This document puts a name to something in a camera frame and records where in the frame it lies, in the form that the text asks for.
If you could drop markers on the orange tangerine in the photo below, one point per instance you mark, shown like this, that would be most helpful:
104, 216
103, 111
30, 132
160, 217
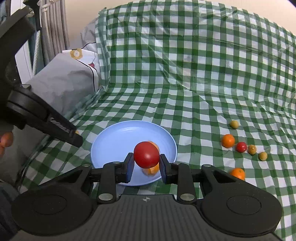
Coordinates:
238, 173
228, 141

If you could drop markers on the orange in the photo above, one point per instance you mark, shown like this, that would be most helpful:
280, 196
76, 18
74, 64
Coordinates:
151, 171
154, 144

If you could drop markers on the red tomato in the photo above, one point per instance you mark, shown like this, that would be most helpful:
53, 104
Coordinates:
146, 155
241, 147

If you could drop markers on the grey curtain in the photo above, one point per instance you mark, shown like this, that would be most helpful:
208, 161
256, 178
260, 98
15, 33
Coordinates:
54, 34

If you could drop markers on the floral white pillow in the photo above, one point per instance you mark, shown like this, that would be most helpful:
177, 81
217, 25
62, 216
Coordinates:
84, 51

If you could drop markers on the light blue plate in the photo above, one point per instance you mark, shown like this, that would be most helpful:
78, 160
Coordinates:
116, 141

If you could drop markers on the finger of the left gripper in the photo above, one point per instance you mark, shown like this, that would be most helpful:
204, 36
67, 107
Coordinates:
60, 128

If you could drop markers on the green checkered tablecloth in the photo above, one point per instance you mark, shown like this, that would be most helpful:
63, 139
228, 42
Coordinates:
192, 67

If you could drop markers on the grey sofa armrest cover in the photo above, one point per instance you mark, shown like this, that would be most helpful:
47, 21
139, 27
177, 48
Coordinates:
62, 84

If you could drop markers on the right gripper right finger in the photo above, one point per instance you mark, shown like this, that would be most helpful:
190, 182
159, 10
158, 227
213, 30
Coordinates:
227, 203

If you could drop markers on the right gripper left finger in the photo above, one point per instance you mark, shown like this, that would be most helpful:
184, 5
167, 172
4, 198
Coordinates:
66, 202

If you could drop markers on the person hand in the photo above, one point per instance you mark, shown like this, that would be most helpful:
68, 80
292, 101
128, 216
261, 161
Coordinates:
6, 141

